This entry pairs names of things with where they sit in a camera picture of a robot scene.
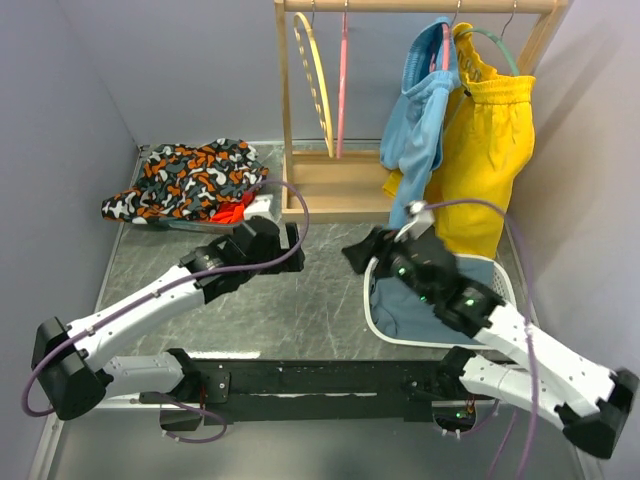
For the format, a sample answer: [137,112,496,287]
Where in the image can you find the grey-blue cloth in basket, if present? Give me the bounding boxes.
[363,259,483,350]

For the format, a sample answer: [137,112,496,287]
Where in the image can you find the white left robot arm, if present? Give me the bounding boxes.
[28,217,307,420]

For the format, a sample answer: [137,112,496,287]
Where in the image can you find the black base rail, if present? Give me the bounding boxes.
[177,359,473,424]

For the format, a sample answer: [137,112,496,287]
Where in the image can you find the yellow shorts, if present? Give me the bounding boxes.
[383,23,535,258]

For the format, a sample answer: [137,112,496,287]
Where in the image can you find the grey bin with red cloth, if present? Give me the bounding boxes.
[155,193,256,234]

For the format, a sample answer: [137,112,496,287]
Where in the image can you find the light blue shorts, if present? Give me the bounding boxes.
[380,20,461,229]

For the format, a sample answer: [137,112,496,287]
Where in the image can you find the yellow hanger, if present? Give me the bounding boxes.
[293,12,335,158]

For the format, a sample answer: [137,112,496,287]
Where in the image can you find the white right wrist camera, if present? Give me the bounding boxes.
[394,200,435,243]

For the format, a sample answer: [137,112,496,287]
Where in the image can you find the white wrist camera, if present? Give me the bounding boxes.
[394,200,435,243]
[244,194,275,221]

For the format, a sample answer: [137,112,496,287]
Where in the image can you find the green hanger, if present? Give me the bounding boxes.
[454,27,520,76]

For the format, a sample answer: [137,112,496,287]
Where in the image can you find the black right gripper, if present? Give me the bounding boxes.
[340,226,436,306]

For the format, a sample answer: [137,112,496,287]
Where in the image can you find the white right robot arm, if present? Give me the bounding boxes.
[342,227,639,460]

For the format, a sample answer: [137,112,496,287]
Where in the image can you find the pink hanger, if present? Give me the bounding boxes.
[336,12,348,158]
[428,0,462,74]

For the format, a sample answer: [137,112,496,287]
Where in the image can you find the white perforated laundry basket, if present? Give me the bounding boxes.
[363,254,517,351]

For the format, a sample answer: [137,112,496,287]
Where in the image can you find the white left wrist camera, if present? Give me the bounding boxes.
[244,194,275,221]

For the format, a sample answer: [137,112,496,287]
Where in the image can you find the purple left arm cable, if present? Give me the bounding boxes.
[20,179,310,445]

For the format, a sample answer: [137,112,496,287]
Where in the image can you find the wooden clothes rack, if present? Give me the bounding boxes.
[274,1,569,223]

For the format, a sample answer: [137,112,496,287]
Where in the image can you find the orange black patterned shorts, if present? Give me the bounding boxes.
[101,138,269,225]

